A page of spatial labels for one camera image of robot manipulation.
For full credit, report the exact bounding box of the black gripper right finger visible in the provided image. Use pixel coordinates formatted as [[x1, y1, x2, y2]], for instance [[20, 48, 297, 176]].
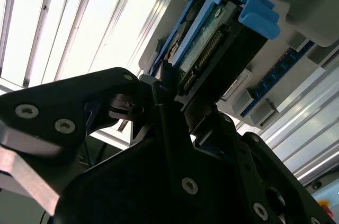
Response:
[[182, 101, 336, 224]]

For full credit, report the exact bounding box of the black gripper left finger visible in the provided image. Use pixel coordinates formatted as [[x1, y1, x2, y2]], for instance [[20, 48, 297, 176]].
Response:
[[0, 61, 202, 216]]

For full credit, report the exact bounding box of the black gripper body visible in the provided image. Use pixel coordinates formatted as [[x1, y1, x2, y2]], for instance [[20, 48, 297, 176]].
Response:
[[51, 135, 240, 224]]

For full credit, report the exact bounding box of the hard disk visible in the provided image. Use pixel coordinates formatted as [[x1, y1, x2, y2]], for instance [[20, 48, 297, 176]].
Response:
[[148, 0, 280, 108]]

